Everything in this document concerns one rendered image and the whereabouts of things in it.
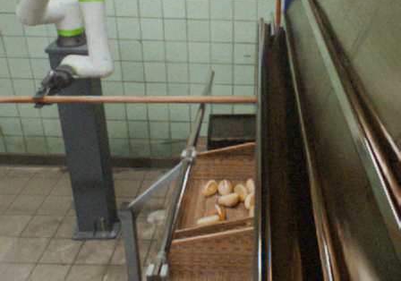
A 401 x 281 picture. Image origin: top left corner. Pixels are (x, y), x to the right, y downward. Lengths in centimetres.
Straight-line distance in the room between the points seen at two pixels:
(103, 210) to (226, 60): 121
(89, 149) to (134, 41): 82
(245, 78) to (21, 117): 165
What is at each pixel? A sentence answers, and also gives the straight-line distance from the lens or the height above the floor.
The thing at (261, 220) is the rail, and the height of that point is 144.
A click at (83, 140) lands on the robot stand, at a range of 264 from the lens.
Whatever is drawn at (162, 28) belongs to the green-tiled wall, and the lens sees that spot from 301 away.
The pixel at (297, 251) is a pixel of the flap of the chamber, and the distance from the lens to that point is 79.
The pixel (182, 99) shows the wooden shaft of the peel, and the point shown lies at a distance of 177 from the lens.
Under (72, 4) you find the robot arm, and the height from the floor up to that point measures 141.
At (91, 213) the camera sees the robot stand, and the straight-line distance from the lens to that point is 292.
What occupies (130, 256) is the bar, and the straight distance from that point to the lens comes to 176.
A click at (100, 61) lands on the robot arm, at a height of 123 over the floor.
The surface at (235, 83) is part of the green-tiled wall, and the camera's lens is 308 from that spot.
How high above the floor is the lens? 196
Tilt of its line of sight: 24 degrees down
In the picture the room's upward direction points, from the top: 2 degrees clockwise
